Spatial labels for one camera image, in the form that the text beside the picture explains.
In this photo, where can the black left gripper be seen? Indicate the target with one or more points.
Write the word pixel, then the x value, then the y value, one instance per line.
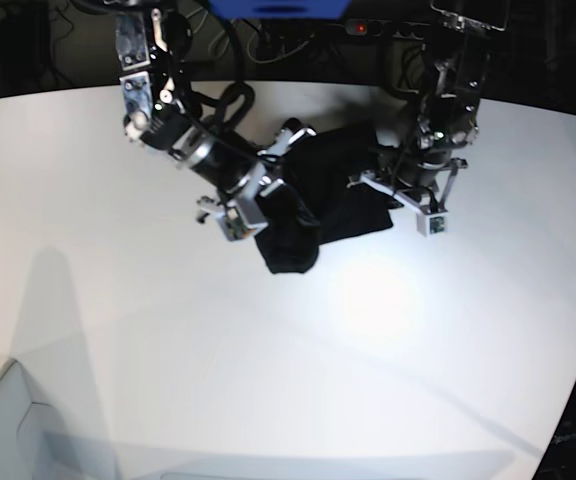
pixel 415 174

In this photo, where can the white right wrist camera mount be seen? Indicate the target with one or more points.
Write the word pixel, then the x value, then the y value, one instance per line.
pixel 241 217

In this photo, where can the black t-shirt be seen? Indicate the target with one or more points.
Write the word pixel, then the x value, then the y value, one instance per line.
pixel 317 205

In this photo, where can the grey bin at table corner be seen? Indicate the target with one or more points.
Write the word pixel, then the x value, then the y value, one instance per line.
pixel 35 441

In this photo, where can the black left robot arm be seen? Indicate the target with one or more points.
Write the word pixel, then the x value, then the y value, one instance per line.
pixel 440 115

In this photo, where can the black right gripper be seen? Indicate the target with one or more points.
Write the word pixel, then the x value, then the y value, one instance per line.
pixel 227 164

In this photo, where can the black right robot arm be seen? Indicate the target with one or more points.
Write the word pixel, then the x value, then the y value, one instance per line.
pixel 165 112

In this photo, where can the blue box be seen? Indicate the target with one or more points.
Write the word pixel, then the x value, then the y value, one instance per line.
pixel 280 9

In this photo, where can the white power strip red switch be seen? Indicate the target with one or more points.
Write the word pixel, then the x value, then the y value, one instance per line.
pixel 375 28

